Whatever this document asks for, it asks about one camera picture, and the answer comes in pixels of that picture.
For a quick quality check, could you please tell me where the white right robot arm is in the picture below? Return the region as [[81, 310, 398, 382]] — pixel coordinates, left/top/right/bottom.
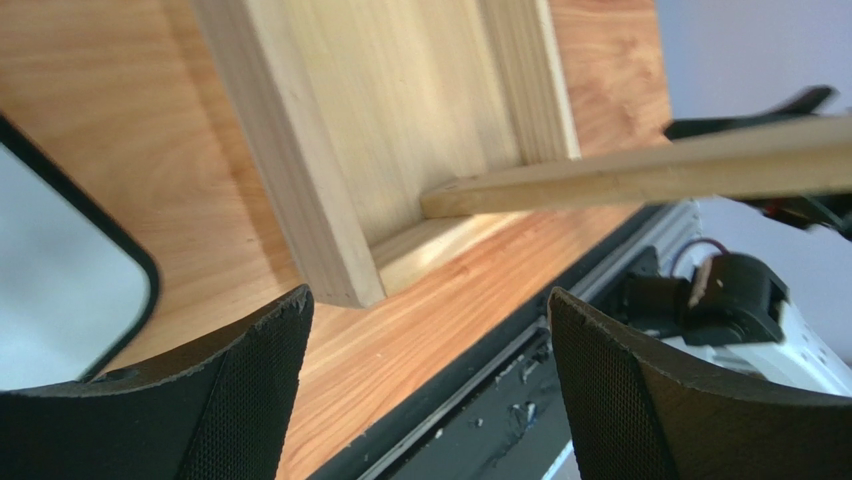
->
[[609, 85, 851, 397]]

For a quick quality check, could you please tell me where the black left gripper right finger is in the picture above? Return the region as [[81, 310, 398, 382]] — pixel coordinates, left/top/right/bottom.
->
[[548, 288, 851, 479]]

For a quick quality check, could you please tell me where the wooden clothes rack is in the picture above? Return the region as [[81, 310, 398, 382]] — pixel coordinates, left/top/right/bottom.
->
[[193, 1, 851, 308]]

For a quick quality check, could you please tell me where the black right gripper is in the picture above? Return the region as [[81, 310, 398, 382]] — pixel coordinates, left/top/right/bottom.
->
[[664, 85, 852, 242]]

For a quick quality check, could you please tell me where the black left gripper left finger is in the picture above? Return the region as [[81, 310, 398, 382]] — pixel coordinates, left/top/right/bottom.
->
[[1, 285, 315, 479]]

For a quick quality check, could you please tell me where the white board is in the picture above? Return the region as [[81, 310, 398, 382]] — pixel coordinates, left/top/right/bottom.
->
[[1, 118, 161, 391]]

